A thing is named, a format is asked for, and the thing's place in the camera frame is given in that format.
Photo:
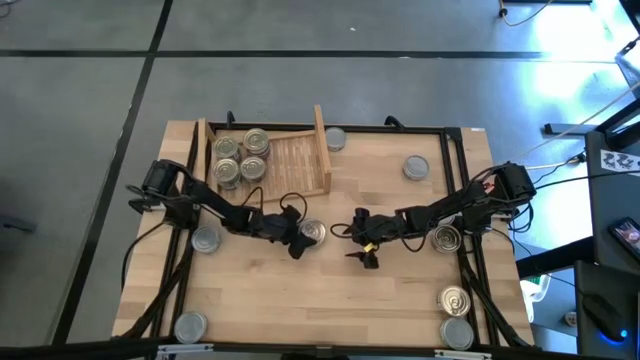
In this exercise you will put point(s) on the yellow tape tag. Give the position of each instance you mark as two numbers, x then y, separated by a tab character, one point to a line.
370	246

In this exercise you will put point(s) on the silver-topped green label can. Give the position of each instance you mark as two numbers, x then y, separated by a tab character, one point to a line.
190	327
416	167
205	239
335	138
456	333

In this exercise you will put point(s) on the white corner sticker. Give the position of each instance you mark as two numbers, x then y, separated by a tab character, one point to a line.
477	129

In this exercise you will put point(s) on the wooden slatted shelf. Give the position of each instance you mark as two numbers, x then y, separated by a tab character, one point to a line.
295	165

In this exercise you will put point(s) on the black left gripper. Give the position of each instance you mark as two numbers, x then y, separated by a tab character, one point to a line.
275	227

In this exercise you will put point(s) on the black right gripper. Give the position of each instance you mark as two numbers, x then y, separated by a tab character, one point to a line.
380	227

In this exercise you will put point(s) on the white green bin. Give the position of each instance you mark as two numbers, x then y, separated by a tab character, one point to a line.
535	295

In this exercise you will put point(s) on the black computer mouse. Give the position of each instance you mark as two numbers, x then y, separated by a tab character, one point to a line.
602	316

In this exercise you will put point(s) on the blue pink salmon can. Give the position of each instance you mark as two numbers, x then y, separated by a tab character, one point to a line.
446	238
226	171
253	168
454	300
315	231
256	141
226	148

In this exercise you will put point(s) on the silver bracket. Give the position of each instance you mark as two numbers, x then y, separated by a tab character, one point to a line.
185	348
462	354

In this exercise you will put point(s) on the black smartphone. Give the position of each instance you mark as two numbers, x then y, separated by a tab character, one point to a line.
626	235

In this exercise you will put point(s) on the black table clamp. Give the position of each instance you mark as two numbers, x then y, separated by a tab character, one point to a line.
230	118
393	120

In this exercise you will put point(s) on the black front crossbar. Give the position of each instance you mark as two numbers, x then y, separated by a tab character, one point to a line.
320	353

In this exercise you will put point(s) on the white printed paper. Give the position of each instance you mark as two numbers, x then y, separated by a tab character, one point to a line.
620	161

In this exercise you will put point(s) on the dark grey desk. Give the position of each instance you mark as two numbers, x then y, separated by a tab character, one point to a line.
610	200

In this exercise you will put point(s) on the small round cap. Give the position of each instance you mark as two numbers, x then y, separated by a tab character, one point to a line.
570	318

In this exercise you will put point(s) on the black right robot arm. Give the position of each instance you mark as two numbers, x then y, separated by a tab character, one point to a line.
450	207

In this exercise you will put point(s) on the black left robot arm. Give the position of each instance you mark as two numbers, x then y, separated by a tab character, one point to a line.
210	198

